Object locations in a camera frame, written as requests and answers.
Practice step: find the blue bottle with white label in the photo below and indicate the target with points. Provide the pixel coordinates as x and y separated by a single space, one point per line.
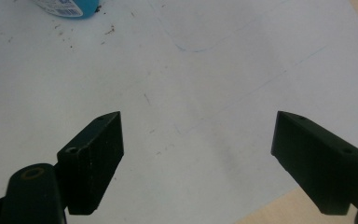
71 6

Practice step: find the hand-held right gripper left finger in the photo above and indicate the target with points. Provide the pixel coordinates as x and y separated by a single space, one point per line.
90 165

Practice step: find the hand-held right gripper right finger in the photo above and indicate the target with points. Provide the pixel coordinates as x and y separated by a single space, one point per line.
317 161

